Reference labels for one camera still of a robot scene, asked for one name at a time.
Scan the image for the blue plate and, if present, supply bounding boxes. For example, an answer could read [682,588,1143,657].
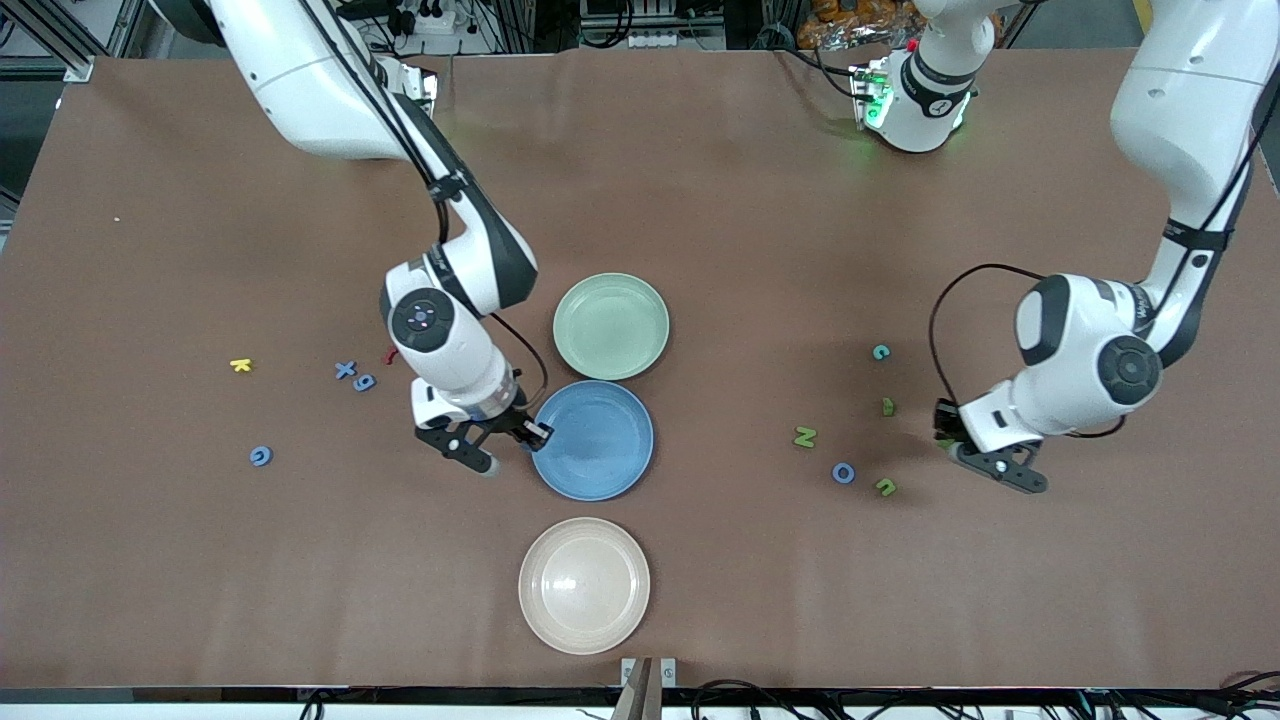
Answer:
[530,380,655,502]

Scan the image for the pale green plate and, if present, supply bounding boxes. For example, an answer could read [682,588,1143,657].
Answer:
[553,272,671,382]

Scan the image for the beige plate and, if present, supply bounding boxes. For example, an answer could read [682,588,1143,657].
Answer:
[518,517,651,656]

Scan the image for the orange plastic bag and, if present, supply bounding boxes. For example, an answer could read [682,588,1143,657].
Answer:
[797,0,923,51]

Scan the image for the white power strip black plugs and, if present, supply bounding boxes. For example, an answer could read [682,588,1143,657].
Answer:
[385,5,459,36]

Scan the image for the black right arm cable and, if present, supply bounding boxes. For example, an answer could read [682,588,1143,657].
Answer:
[295,0,549,411]

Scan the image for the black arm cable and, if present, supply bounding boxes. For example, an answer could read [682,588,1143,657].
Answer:
[295,0,549,411]
[928,60,1280,441]

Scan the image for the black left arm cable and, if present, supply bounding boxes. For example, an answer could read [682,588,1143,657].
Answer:
[928,60,1280,441]

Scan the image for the grey metal mounting bracket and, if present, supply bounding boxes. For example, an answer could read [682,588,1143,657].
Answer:
[612,656,678,720]

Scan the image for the black cable bundle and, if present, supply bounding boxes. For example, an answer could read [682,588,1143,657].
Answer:
[690,672,1280,720]

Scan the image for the aluminium frame rail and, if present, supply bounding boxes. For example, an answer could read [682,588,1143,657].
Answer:
[0,0,98,83]

